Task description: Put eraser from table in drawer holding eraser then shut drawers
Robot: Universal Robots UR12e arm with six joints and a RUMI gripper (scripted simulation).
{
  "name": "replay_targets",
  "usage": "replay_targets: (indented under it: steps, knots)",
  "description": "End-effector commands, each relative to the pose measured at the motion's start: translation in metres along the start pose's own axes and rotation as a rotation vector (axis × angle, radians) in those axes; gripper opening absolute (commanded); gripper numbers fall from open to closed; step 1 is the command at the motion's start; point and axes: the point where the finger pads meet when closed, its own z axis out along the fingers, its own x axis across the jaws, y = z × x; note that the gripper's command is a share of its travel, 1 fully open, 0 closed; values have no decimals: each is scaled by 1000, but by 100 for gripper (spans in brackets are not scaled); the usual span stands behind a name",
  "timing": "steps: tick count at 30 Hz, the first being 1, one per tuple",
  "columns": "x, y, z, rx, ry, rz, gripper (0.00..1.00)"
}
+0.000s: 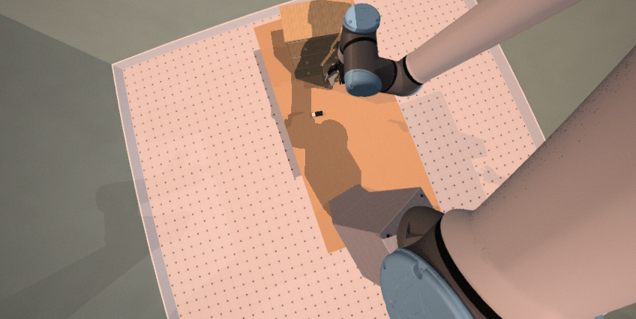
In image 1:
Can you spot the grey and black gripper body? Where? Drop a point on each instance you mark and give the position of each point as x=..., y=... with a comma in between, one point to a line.
x=340, y=68

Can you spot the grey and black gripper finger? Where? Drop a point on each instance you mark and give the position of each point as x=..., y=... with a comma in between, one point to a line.
x=332, y=74

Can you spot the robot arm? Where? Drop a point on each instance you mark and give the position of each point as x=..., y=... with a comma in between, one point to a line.
x=557, y=240

